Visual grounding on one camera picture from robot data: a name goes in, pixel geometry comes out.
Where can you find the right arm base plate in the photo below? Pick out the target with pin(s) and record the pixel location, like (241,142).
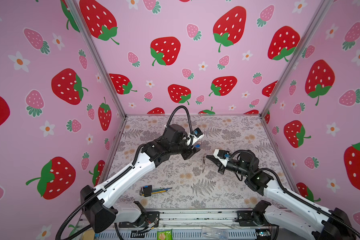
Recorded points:
(252,218)

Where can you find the aluminium rail frame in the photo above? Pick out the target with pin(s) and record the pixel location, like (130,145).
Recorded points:
(187,224)

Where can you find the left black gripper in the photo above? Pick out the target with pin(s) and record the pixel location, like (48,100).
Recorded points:
(190,153)

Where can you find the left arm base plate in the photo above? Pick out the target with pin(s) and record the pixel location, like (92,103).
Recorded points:
(143,221)

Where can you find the green packet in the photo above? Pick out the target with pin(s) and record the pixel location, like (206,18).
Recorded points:
(165,235)

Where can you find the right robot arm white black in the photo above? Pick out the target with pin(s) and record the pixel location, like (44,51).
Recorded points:
(302,217)

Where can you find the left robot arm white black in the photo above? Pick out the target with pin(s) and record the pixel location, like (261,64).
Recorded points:
(97,203)

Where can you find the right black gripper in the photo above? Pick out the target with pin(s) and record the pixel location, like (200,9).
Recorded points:
(221,167)

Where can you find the clear plastic bag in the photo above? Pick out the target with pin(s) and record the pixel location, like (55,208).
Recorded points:
(214,233)

